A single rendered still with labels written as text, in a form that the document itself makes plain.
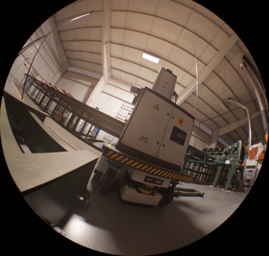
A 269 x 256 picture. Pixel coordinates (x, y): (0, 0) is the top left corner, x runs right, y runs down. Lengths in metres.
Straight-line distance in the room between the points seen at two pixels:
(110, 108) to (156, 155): 8.57
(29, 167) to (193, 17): 6.82
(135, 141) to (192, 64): 7.10
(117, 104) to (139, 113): 8.54
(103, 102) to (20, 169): 9.34
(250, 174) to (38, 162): 4.30
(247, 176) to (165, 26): 8.10
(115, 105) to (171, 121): 8.52
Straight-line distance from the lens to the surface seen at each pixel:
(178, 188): 1.55
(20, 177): 0.15
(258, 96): 6.00
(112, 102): 9.25
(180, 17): 6.64
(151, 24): 6.93
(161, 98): 0.75
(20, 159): 0.18
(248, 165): 4.26
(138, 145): 0.60
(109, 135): 7.78
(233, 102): 9.02
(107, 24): 8.05
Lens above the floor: 0.38
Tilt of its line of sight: 15 degrees up
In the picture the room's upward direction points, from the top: 25 degrees clockwise
